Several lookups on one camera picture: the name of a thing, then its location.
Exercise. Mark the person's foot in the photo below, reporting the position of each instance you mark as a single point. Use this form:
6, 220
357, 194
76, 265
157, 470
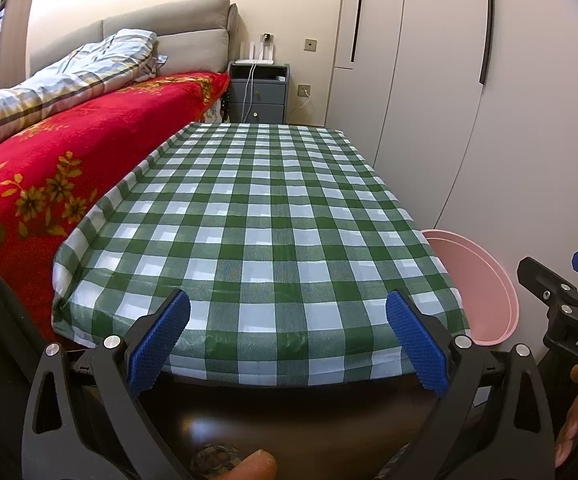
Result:
259, 466

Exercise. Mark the grey nightstand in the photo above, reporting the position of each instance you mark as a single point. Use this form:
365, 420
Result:
259, 95

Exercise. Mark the plaid quilt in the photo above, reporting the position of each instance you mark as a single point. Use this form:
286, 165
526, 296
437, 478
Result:
69, 80

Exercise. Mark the white router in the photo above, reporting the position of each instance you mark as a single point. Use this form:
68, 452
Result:
254, 61

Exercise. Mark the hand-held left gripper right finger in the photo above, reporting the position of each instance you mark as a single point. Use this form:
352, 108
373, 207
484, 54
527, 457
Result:
416, 345

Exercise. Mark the red floral blanket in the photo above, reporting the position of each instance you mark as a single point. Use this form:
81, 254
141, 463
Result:
94, 130

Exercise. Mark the green checked tablecloth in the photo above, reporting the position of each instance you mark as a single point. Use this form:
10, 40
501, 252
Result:
269, 235

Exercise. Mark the white wardrobe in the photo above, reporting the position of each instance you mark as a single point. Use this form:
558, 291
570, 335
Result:
444, 110

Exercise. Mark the pink plastic bin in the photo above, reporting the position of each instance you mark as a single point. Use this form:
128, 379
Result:
469, 280

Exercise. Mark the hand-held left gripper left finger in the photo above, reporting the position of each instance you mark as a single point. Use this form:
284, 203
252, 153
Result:
161, 345

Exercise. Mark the beige padded headboard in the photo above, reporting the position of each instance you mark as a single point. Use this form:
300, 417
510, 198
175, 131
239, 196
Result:
194, 50

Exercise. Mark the patterned slipper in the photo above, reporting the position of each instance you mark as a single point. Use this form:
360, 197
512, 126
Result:
214, 460

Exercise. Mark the wall socket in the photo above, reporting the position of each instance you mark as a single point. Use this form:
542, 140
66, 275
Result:
304, 91

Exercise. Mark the printed white bag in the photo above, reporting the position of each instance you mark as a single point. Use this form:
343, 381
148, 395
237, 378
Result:
216, 111

